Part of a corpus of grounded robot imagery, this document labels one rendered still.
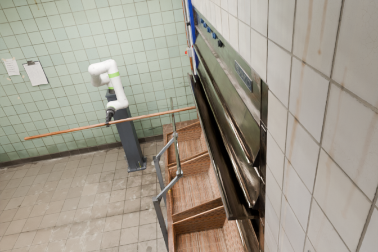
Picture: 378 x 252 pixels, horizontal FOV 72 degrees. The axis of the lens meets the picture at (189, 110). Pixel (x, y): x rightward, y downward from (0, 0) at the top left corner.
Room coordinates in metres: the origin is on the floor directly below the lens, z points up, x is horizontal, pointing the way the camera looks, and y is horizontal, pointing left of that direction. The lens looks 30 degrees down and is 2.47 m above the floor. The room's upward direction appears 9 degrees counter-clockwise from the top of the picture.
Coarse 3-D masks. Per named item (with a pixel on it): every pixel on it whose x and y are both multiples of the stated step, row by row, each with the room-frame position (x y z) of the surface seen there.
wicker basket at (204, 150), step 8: (184, 128) 2.51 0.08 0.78; (192, 128) 2.51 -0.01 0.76; (200, 128) 2.51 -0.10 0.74; (184, 136) 2.51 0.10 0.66; (192, 136) 2.51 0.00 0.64; (200, 136) 2.51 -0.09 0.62; (192, 144) 2.43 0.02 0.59; (200, 144) 2.40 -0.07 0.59; (168, 152) 2.28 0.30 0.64; (184, 152) 2.30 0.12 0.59; (192, 152) 2.28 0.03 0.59; (200, 152) 1.98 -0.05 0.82; (168, 160) 2.10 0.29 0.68; (184, 160) 1.97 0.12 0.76; (208, 160) 1.98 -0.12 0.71
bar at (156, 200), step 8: (176, 136) 1.82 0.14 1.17; (168, 144) 1.85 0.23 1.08; (176, 144) 1.71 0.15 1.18; (160, 152) 1.84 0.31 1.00; (176, 152) 1.60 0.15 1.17; (176, 160) 1.52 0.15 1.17; (160, 176) 1.83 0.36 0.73; (160, 184) 1.83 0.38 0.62; (168, 184) 1.38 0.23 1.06; (152, 200) 1.36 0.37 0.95; (160, 200) 1.37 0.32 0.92; (160, 208) 1.37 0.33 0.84; (160, 216) 1.35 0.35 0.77; (160, 224) 1.35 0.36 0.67; (168, 248) 1.35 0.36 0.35
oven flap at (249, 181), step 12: (204, 72) 2.26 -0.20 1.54; (204, 84) 2.14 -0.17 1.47; (216, 108) 1.65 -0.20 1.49; (216, 120) 1.51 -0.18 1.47; (228, 132) 1.30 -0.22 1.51; (228, 144) 1.24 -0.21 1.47; (240, 156) 1.06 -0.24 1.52; (240, 168) 1.01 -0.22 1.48; (252, 168) 0.91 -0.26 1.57; (240, 180) 0.93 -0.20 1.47; (252, 180) 0.87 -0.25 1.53; (252, 192) 0.83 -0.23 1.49; (252, 204) 0.78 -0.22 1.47
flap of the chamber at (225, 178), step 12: (192, 84) 2.29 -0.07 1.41; (192, 96) 2.08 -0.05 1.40; (204, 96) 2.04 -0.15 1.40; (204, 108) 1.82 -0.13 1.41; (204, 120) 1.63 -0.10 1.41; (216, 132) 1.47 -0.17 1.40; (216, 144) 1.33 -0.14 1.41; (216, 156) 1.21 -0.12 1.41; (228, 156) 1.21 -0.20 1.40; (228, 168) 1.10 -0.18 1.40; (228, 180) 1.01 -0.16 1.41; (228, 192) 0.92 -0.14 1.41; (240, 192) 0.92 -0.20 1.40; (240, 204) 0.85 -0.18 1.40; (240, 216) 0.78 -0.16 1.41; (252, 216) 0.78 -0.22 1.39
